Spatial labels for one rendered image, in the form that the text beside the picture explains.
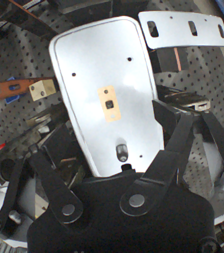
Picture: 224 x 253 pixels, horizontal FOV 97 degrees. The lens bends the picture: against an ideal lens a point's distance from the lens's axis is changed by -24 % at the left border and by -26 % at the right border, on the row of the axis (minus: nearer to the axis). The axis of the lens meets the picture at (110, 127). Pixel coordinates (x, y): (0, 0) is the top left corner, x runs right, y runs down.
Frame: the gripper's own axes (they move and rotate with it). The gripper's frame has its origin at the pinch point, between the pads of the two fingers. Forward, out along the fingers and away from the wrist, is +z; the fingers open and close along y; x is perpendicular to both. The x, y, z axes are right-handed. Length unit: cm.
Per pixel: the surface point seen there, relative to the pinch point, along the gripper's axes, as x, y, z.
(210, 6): 83, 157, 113
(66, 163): -15.1, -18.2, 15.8
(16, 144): 1.2, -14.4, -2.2
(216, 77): -4, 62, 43
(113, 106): -0.7, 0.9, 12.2
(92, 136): -6.9, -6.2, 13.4
